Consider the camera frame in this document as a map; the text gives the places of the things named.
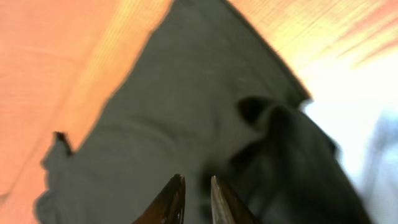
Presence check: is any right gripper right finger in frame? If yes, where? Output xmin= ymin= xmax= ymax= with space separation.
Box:
xmin=211 ymin=175 xmax=258 ymax=224

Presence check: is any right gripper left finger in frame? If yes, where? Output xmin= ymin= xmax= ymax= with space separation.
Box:
xmin=132 ymin=174 xmax=186 ymax=224

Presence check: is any black t-shirt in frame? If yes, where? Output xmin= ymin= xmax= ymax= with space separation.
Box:
xmin=35 ymin=1 xmax=370 ymax=223

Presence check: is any light blue garment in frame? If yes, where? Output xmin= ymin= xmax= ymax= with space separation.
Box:
xmin=362 ymin=108 xmax=397 ymax=224

